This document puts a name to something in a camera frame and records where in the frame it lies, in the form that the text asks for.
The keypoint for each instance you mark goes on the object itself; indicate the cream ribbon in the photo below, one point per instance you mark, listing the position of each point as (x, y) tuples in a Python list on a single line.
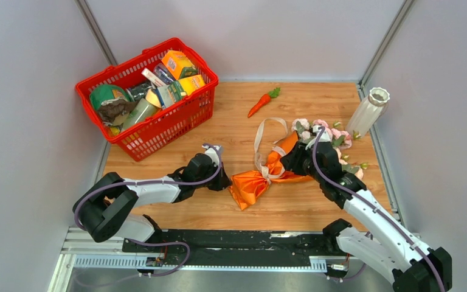
[(261, 137)]

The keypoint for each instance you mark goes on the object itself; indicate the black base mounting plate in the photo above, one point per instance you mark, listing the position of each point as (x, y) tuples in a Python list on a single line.
[(239, 248)]

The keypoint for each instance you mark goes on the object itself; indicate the orange toy carrot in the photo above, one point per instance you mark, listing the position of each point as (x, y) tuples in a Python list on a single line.
[(264, 100)]

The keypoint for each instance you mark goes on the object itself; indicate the aluminium rail frame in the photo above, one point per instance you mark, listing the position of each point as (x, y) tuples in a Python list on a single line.
[(85, 265)]

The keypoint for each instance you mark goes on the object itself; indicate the dark snack packet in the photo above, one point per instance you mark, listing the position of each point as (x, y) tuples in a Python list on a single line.
[(140, 90)]

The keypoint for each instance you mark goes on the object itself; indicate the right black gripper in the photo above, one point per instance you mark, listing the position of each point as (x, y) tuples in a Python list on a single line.
[(291, 161)]

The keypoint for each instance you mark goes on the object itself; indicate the red plastic shopping basket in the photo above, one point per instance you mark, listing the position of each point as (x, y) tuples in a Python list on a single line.
[(145, 138)]

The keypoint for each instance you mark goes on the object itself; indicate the green scrub sponge box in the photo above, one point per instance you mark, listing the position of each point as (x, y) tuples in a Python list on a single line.
[(170, 94)]

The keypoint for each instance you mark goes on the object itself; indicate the white red small box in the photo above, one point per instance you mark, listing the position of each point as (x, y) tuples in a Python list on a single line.
[(153, 78)]

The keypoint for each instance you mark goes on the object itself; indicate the yellow sponge pack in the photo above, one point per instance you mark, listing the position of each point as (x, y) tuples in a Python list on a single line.
[(190, 84)]

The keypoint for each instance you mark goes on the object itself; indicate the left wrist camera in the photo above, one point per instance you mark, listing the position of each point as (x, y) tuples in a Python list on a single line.
[(214, 152)]

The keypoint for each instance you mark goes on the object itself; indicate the white ribbed ceramic vase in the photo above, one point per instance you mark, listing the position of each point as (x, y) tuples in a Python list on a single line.
[(371, 107)]

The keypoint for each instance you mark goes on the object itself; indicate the green cylinder bottle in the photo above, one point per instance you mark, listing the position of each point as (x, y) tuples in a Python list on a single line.
[(143, 110)]

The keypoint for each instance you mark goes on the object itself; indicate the pink flower bouquet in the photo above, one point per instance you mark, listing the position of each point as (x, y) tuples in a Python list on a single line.
[(339, 140)]

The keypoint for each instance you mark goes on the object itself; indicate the brown crumpled bag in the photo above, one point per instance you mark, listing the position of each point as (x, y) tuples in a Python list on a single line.
[(115, 112)]

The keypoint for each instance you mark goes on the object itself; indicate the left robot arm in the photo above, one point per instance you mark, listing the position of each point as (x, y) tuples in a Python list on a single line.
[(104, 211)]

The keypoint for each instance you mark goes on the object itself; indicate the orange wrapping paper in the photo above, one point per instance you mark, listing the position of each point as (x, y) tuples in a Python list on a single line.
[(247, 187)]

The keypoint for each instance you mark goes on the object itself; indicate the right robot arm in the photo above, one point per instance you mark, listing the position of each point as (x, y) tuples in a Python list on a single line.
[(408, 263)]

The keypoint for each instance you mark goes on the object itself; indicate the green round package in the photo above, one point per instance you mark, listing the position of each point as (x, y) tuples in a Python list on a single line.
[(106, 94)]

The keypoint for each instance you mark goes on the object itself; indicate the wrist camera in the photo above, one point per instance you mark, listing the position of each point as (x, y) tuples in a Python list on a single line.
[(214, 152), (322, 134)]

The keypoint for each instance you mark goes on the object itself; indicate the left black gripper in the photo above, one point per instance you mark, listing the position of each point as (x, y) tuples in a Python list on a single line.
[(223, 180)]

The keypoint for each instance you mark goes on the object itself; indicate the orange green box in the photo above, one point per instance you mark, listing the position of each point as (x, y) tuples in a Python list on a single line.
[(178, 64)]

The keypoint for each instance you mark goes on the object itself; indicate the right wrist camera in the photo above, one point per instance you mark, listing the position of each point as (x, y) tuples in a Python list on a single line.
[(322, 134)]

